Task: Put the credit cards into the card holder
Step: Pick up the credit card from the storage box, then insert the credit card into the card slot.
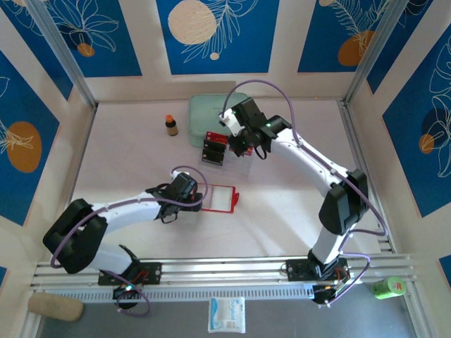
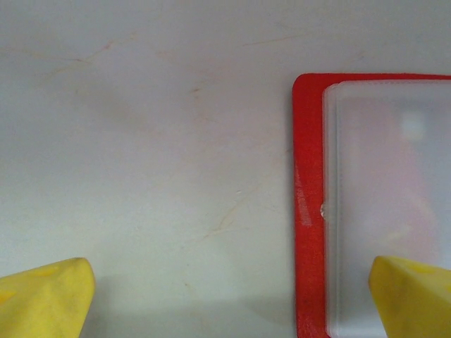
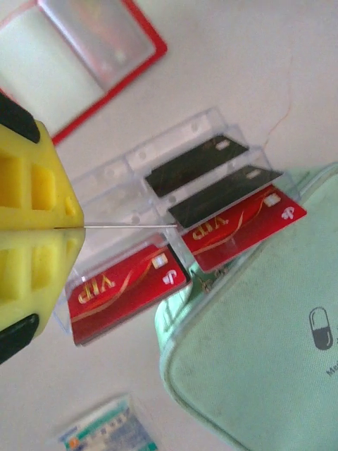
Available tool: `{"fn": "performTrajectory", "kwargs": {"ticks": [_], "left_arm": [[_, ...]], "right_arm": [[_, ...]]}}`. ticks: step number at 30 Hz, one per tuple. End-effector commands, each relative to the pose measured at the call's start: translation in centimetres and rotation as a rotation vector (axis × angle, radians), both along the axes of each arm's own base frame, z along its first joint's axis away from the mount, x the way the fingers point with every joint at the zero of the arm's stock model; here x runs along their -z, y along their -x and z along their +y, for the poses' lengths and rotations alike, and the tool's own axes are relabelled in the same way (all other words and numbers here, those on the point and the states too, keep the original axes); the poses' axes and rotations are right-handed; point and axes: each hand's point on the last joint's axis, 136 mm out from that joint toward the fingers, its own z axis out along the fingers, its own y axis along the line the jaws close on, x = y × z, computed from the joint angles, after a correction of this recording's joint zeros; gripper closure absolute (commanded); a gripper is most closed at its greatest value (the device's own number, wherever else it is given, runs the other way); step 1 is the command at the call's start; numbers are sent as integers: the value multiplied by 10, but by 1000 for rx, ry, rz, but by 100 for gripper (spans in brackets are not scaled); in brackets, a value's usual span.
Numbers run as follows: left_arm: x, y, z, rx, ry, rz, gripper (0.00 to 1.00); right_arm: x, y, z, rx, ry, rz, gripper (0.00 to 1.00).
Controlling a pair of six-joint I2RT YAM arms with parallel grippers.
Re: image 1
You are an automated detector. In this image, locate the aluminium side rail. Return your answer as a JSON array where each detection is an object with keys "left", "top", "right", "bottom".
[
  {"left": 338, "top": 100, "right": 395, "bottom": 254},
  {"left": 51, "top": 104, "right": 99, "bottom": 261}
]

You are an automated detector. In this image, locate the black credit card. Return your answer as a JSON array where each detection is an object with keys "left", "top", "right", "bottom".
[
  {"left": 201, "top": 148, "right": 226, "bottom": 165},
  {"left": 203, "top": 138, "right": 227, "bottom": 153}
]

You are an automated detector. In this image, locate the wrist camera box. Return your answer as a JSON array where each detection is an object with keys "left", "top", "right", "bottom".
[
  {"left": 171, "top": 170, "right": 199, "bottom": 199},
  {"left": 217, "top": 99, "right": 266, "bottom": 137}
]

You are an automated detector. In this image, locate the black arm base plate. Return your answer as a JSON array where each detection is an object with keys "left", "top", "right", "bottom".
[
  {"left": 97, "top": 262, "right": 163, "bottom": 287},
  {"left": 285, "top": 258, "right": 350, "bottom": 282}
]

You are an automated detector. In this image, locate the aluminium frame post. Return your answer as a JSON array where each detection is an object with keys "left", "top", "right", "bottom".
[
  {"left": 23, "top": 0, "right": 99, "bottom": 110},
  {"left": 342, "top": 0, "right": 407, "bottom": 106}
]

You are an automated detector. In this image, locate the green cylinder can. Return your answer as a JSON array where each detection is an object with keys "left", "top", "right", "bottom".
[{"left": 370, "top": 276, "right": 407, "bottom": 300}]

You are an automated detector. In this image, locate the red card holder wallet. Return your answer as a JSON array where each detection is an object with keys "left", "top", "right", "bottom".
[{"left": 201, "top": 182, "right": 241, "bottom": 215}]

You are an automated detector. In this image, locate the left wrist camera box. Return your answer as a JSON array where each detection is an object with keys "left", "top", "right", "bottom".
[{"left": 171, "top": 170, "right": 199, "bottom": 199}]

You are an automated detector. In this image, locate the aluminium extrusion rail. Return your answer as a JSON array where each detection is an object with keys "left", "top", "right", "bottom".
[{"left": 30, "top": 253, "right": 419, "bottom": 290}]

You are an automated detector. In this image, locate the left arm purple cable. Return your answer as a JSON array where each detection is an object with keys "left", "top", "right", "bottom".
[{"left": 49, "top": 165, "right": 209, "bottom": 318}]

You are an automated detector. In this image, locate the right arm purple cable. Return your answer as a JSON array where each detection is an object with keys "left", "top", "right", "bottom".
[{"left": 223, "top": 80, "right": 390, "bottom": 307}]

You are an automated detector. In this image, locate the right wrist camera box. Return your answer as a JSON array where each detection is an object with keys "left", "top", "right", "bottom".
[{"left": 217, "top": 99, "right": 266, "bottom": 137}]

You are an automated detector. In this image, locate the white gauze packet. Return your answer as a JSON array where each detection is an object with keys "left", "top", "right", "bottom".
[{"left": 207, "top": 296, "right": 247, "bottom": 334}]

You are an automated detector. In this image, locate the brown bottle orange cap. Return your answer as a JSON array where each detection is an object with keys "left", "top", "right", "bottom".
[{"left": 164, "top": 114, "right": 179, "bottom": 137}]

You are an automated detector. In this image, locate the black controller box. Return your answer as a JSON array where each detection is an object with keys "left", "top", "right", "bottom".
[
  {"left": 112, "top": 284, "right": 143, "bottom": 301},
  {"left": 312, "top": 284, "right": 345, "bottom": 306}
]

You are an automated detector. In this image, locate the beige foam roll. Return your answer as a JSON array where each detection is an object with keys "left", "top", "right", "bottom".
[{"left": 27, "top": 292, "right": 85, "bottom": 322}]

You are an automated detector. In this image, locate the grey slotted cable duct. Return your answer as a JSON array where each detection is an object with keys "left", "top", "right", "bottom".
[{"left": 44, "top": 285, "right": 415, "bottom": 304}]

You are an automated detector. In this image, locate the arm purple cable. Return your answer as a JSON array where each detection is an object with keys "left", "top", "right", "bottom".
[
  {"left": 223, "top": 80, "right": 390, "bottom": 307},
  {"left": 49, "top": 165, "right": 209, "bottom": 318}
]

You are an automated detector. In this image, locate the mint green zip pouch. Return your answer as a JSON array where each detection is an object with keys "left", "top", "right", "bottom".
[{"left": 187, "top": 92, "right": 252, "bottom": 150}]

